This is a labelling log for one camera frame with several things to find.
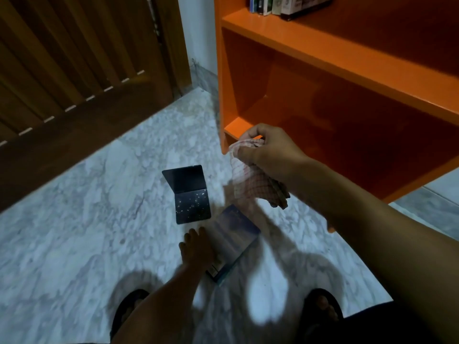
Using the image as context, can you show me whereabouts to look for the person's right hand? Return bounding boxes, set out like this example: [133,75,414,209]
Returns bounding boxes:
[237,123,313,187]

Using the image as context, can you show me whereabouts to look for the person's left hand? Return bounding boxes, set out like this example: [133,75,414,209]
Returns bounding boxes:
[179,226,216,273]

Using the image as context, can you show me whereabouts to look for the red checked cloth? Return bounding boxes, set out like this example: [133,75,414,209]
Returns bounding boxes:
[228,137,290,210]

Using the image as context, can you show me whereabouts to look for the person's right forearm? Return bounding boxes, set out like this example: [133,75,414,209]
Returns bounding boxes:
[286,157,459,344]

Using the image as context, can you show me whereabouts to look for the person's left forearm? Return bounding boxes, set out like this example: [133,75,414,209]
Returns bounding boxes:
[111,264,213,344]

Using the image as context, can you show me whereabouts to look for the blue book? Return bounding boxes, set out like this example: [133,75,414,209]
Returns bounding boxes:
[205,204,262,284]

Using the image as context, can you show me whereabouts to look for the open dark book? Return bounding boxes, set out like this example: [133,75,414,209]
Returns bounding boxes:
[162,165,212,225]

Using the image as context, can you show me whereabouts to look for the black sandal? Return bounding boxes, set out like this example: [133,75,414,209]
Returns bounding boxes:
[298,288,345,344]
[109,288,151,341]

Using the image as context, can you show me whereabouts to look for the orange bookshelf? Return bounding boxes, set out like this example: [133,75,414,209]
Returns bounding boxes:
[214,0,459,233]

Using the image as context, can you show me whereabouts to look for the row of books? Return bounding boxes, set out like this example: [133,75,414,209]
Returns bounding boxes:
[249,0,336,21]

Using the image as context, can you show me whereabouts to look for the metal door hinge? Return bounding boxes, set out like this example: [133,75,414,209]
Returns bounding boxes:
[146,0,161,37]

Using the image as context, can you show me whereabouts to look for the brown wooden door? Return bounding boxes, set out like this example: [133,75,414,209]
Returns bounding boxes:
[0,0,174,213]

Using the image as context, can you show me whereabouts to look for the black shorts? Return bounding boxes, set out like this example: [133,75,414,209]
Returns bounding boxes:
[339,300,443,344]

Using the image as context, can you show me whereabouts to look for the brown wooden door frame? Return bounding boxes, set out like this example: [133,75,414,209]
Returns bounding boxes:
[154,0,193,98]

